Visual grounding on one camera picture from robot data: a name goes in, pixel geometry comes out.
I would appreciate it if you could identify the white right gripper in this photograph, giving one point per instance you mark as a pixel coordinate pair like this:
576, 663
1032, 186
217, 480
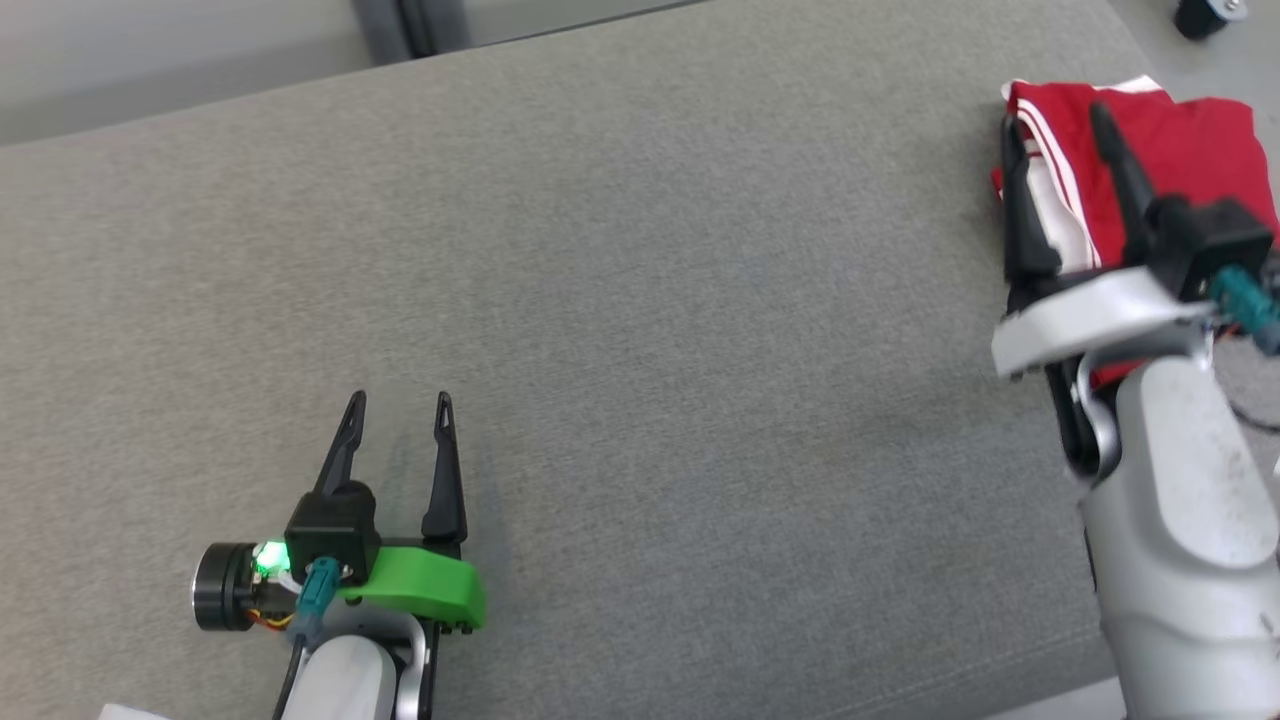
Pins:
1090, 315

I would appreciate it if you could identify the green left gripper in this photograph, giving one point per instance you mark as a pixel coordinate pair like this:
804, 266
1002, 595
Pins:
430, 585

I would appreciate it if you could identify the red white Bulls jersey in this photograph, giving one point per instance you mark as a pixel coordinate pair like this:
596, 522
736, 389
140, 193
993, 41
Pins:
1190, 150

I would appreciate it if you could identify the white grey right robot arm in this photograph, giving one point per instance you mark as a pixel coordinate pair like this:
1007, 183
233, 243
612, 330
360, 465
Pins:
1180, 520

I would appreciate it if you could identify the black round cylinder module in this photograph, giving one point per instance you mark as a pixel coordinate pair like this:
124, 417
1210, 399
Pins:
222, 588

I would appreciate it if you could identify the black caster wheel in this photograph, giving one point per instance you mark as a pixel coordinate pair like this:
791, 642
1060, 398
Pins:
1208, 15

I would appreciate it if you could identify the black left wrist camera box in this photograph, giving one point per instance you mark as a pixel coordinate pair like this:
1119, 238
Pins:
330, 530

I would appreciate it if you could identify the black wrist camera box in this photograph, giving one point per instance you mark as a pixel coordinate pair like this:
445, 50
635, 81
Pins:
330, 530
1215, 245

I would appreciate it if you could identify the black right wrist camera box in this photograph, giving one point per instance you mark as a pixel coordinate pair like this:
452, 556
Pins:
1215, 245

